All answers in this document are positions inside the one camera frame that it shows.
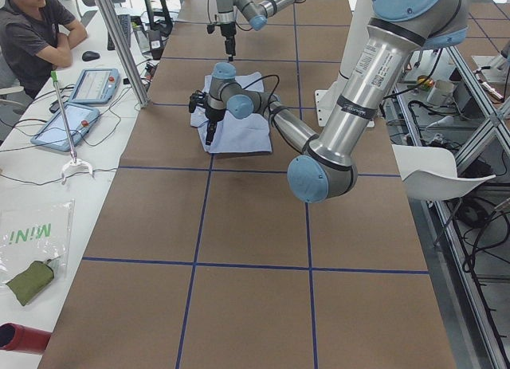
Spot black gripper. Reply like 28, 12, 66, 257
205, 106, 226, 146
221, 22, 236, 62

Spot light blue striped shirt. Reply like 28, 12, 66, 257
189, 70, 273, 155

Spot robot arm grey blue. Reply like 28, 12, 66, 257
206, 0, 306, 61
190, 0, 470, 202

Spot black keyboard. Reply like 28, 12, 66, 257
106, 13, 132, 52

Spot blue teach pendant far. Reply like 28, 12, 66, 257
69, 69, 120, 105

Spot blue teach pendant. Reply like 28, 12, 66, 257
69, 69, 120, 105
30, 103, 100, 152

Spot black computer mouse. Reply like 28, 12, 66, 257
81, 51, 100, 62

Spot reacher grabber stick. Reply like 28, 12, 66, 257
50, 71, 94, 185

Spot blue teach pendant near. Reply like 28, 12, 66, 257
30, 103, 100, 152

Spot seated person grey shirt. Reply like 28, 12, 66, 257
1, 0, 88, 99

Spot clear plastic bag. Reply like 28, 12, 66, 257
1, 200, 75, 292

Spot white mug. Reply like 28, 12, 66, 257
426, 80, 455, 107

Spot white paper sheet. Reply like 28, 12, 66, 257
392, 144, 496, 202

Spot green cloth pouch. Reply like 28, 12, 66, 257
6, 260, 55, 306

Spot red cylinder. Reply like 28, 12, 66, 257
1, 323, 52, 355

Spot black braided camera cable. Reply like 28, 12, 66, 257
234, 74, 282, 119

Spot grey aluminium frame post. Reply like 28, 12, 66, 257
95, 0, 149, 108

